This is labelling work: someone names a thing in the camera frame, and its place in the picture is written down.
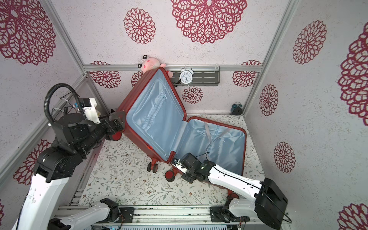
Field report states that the dark teal small alarm clock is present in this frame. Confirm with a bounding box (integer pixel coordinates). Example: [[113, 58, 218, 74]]
[[231, 102, 243, 116]]

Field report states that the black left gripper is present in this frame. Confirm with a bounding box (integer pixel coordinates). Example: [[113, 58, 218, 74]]
[[76, 111, 126, 158]]

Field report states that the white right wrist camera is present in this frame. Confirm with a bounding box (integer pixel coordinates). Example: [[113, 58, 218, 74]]
[[172, 158, 187, 174]]

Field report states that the red hard-shell suitcase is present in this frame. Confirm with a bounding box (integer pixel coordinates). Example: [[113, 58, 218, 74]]
[[110, 67, 248, 199]]

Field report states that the dark grey wall shelf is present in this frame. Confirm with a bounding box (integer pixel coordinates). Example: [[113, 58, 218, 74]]
[[171, 66, 220, 87]]

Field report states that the floral patterned table mat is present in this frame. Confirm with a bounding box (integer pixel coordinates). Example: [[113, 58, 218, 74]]
[[77, 114, 266, 206]]

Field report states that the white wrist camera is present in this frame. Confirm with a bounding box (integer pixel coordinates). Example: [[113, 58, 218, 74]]
[[172, 158, 187, 174], [80, 98, 101, 124]]

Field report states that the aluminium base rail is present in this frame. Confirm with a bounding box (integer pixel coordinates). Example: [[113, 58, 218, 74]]
[[50, 204, 292, 230]]

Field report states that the black wire wall basket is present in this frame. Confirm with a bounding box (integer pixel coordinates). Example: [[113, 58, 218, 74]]
[[44, 84, 87, 129]]

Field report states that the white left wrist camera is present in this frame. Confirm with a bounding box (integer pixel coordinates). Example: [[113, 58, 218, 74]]
[[80, 98, 101, 124]]

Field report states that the pink frog plush toy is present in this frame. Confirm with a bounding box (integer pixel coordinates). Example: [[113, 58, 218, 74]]
[[138, 55, 166, 74]]

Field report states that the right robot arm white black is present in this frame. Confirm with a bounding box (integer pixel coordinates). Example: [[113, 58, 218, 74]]
[[172, 153, 288, 230]]

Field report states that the white twin-bell alarm clock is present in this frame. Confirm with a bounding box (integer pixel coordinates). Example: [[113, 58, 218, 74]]
[[179, 66, 194, 84]]

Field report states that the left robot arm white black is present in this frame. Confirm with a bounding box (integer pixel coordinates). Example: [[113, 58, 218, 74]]
[[13, 83, 125, 230]]

